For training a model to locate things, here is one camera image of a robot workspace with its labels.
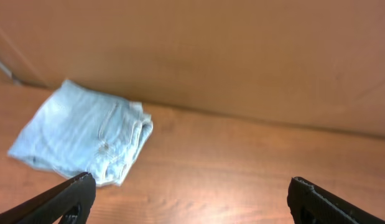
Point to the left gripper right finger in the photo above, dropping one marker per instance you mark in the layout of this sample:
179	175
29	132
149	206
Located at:
311	204

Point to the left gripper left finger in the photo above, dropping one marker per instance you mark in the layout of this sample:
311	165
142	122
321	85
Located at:
69	202

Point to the light blue denim shorts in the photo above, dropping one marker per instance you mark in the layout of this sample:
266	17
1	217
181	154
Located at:
80	130

